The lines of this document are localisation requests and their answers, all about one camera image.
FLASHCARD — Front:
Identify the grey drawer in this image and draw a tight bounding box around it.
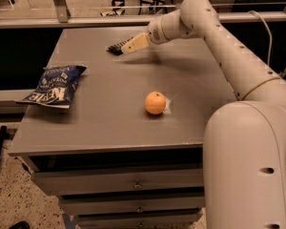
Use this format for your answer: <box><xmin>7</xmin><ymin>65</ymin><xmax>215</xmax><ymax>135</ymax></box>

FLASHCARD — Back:
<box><xmin>31</xmin><ymin>169</ymin><xmax>203</xmax><ymax>196</ymax></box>
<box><xmin>59</xmin><ymin>193</ymin><xmax>205</xmax><ymax>216</ymax></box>
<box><xmin>76</xmin><ymin>209</ymin><xmax>201</xmax><ymax>229</ymax></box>

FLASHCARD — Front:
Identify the bottom grey drawer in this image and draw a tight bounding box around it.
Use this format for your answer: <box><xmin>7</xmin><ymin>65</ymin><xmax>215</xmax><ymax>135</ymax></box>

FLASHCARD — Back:
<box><xmin>76</xmin><ymin>209</ymin><xmax>201</xmax><ymax>229</ymax></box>

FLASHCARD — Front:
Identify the grey drawer cabinet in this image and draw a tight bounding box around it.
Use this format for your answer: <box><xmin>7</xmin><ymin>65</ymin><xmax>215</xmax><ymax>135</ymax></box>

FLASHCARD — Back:
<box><xmin>8</xmin><ymin>24</ymin><xmax>239</xmax><ymax>229</ymax></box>

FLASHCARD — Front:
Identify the blue kettle chips bag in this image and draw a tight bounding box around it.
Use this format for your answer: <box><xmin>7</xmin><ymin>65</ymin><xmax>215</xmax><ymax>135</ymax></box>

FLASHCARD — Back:
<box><xmin>16</xmin><ymin>65</ymin><xmax>87</xmax><ymax>109</ymax></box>

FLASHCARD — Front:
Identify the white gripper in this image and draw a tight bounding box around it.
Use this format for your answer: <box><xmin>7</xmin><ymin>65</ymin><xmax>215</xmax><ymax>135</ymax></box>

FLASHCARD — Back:
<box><xmin>121</xmin><ymin>10</ymin><xmax>194</xmax><ymax>54</ymax></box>

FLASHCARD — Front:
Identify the top grey drawer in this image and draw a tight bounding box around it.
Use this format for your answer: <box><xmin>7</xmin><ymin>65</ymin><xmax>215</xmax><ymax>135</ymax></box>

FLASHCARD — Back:
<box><xmin>31</xmin><ymin>169</ymin><xmax>203</xmax><ymax>196</ymax></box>

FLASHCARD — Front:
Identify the orange fruit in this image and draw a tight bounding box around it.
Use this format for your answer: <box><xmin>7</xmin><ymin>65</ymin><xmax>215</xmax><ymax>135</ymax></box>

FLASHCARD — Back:
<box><xmin>144</xmin><ymin>92</ymin><xmax>166</xmax><ymax>115</ymax></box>

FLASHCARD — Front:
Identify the middle grey drawer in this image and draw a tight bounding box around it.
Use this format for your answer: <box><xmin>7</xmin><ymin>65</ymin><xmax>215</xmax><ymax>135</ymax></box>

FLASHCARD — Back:
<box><xmin>59</xmin><ymin>193</ymin><xmax>205</xmax><ymax>216</ymax></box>

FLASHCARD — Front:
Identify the white cable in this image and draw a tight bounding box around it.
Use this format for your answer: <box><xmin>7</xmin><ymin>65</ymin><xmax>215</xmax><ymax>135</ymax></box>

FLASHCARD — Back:
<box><xmin>248</xmin><ymin>10</ymin><xmax>274</xmax><ymax>68</ymax></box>

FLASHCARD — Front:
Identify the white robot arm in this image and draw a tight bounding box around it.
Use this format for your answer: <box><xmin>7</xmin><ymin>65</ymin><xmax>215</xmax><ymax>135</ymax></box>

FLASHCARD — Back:
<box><xmin>121</xmin><ymin>0</ymin><xmax>286</xmax><ymax>229</ymax></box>

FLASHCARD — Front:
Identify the black shoe tip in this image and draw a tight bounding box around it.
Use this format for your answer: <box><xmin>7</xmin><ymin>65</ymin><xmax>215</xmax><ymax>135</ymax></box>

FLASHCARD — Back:
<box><xmin>9</xmin><ymin>220</ymin><xmax>31</xmax><ymax>229</ymax></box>

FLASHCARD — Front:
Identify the grey metal railing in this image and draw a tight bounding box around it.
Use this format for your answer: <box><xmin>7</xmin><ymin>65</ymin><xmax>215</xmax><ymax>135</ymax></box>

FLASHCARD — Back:
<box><xmin>0</xmin><ymin>0</ymin><xmax>286</xmax><ymax>28</ymax></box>

